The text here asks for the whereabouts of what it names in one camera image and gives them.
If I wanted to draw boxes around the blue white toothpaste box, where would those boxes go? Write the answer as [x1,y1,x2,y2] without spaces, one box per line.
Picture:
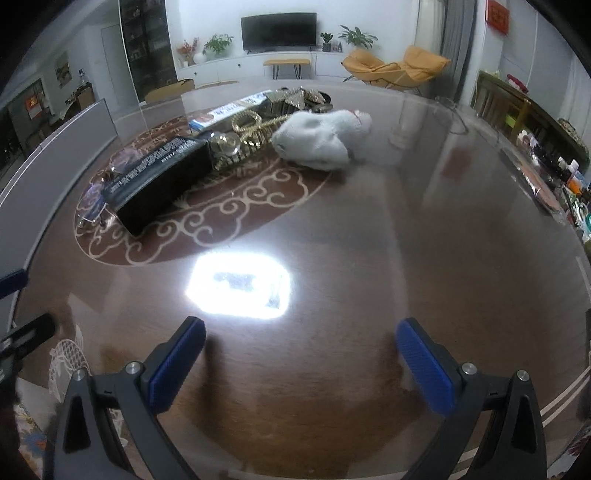
[188,90,270,132]

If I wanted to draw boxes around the red flower vase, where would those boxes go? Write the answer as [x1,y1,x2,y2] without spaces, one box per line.
[176,38,199,68]

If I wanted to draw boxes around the eyeglasses on table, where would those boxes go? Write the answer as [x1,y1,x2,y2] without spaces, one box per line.
[433,96,469,135]

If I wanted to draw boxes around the small potted plant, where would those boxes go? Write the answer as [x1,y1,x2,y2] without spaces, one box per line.
[320,32,334,52]

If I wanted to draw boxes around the green plant right of tv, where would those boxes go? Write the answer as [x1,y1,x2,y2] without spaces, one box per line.
[339,25,379,49]

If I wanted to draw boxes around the black rectangular box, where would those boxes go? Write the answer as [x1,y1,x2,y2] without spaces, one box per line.
[103,136,213,236]

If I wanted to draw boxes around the wooden sideboard with clutter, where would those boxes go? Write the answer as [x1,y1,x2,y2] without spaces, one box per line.
[496,81,590,246]

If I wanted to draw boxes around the green plant of tv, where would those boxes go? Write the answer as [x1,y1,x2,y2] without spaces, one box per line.
[202,34,233,60]
[339,25,379,49]

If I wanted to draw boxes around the red wall hanging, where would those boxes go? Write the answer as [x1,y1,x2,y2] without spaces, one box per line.
[485,0,510,35]

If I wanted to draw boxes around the wooden bench stool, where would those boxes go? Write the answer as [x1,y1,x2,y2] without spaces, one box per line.
[263,58,311,80]

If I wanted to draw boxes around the green plant left of tv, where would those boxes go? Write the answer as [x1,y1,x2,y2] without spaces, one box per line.
[202,34,233,60]

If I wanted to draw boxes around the black glass display cabinet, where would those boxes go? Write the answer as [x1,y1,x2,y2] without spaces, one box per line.
[118,0,177,102]

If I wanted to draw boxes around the white tv cabinet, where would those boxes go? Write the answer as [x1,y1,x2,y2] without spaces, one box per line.
[176,51,349,87]

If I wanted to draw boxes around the wooden dining chair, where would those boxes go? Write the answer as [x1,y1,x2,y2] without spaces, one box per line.
[471,71,532,143]

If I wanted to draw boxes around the orange lounge chair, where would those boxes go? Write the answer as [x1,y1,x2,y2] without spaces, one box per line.
[342,45,451,91]

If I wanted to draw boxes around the black flat television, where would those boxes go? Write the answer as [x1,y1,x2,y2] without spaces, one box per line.
[240,12,318,51]

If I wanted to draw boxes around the glass perfume bottle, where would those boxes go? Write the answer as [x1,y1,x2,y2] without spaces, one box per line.
[204,132,242,159]

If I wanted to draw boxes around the white knitted sock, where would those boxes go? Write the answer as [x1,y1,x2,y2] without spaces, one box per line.
[271,110,373,171]

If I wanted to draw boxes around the cardboard box on floor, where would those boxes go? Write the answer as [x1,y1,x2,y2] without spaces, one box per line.
[144,79,194,103]

